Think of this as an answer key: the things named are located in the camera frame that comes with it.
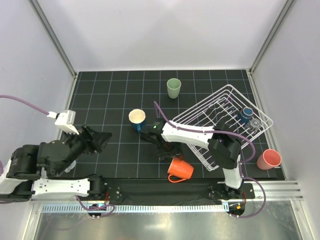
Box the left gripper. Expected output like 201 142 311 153
53 125 113 178

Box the orange mug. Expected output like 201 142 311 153
167 157 194 183

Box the blue mug cream inside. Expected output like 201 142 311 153
128 109 146 133

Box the dark blue cup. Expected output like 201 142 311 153
237 107 254 125

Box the clear faceted glass cup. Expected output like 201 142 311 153
245 118 261 133

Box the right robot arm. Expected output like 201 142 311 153
139 118 249 198

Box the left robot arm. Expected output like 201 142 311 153
0 126 112 204

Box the black gridded table mat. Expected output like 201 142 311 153
64 70 285 180

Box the pale green tumbler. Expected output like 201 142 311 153
166 78 182 99

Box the pink cup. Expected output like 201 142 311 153
256 149 282 170

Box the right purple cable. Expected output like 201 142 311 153
153 100 266 220

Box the purple cable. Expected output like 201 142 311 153
0 94 116 217
153 100 266 220

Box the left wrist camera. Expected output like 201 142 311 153
54 110 79 135

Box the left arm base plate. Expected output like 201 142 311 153
105 183 122 202

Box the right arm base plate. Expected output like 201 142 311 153
208 183 230 200

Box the slotted cable duct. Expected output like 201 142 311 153
41 202 229 214

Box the white wire dish rack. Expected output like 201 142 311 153
171 84 273 164

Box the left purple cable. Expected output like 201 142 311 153
0 94 116 217

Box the aluminium rail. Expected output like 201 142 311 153
259 180 304 201

